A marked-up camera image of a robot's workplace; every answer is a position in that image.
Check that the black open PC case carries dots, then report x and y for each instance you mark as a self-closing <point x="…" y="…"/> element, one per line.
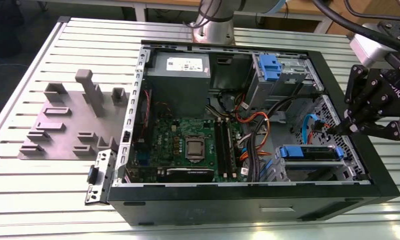
<point x="220" y="205"/>

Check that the grey parts rack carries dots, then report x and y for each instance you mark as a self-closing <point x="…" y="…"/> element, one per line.
<point x="70" y="130"/>

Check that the brown wooden cabinet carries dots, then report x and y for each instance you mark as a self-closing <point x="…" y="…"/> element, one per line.
<point x="387" y="7"/>

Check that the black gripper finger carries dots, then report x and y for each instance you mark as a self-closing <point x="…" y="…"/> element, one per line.
<point x="380" y="130"/>
<point x="363" y="95"/>

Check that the silver CPU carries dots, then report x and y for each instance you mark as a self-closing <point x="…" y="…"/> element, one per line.
<point x="196" y="148"/>

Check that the hard disk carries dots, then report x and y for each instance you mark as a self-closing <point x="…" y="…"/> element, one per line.
<point x="316" y="152"/>

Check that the blue drive latch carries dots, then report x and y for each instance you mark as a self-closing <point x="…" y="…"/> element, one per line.
<point x="270" y="67"/>

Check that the green motherboard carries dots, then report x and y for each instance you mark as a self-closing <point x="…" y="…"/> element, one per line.
<point x="168" y="127"/>

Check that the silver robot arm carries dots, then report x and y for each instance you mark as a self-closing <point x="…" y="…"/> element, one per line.
<point x="214" y="30"/>

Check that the silver disk bay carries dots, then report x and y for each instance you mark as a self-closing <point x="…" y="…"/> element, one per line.
<point x="315" y="164"/>

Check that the blue rear port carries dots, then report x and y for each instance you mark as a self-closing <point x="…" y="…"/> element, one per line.
<point x="94" y="173"/>

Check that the black graphics card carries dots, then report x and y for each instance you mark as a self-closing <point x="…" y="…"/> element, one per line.
<point x="187" y="174"/>

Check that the grey power supply unit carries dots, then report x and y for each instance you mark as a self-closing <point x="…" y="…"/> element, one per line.
<point x="176" y="97"/>

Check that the CPU socket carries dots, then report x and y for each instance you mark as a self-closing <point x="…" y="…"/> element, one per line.
<point x="195" y="160"/>

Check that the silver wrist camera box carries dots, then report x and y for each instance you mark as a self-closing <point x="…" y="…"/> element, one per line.
<point x="367" y="50"/>

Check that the silver optical drive cage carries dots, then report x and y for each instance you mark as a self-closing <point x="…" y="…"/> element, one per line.
<point x="270" y="92"/>

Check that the black RAM slot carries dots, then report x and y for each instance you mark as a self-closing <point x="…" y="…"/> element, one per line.
<point x="220" y="150"/>
<point x="230" y="150"/>

